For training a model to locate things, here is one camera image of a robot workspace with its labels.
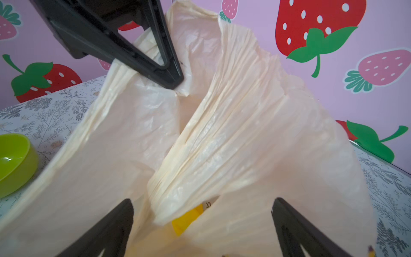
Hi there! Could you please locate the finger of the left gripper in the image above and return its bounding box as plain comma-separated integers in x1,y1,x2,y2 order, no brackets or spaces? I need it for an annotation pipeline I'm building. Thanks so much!
31,0,184,90

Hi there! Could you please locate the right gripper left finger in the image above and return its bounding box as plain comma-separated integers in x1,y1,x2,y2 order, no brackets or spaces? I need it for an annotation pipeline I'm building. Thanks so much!
58,199,134,257

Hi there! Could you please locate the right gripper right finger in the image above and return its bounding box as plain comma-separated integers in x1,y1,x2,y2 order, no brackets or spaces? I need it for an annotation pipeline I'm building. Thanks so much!
271,198,350,257

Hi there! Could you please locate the yellow fake banana bunch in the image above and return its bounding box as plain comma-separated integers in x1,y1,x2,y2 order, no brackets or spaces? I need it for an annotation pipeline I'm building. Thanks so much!
172,204,204,236

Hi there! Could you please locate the translucent beige plastic bag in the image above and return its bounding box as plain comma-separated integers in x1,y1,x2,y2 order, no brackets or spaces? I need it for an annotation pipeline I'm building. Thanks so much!
1,1,377,257

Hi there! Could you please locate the lime green bowl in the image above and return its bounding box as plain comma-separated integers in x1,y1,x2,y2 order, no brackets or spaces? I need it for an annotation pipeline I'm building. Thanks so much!
1,133,39,198

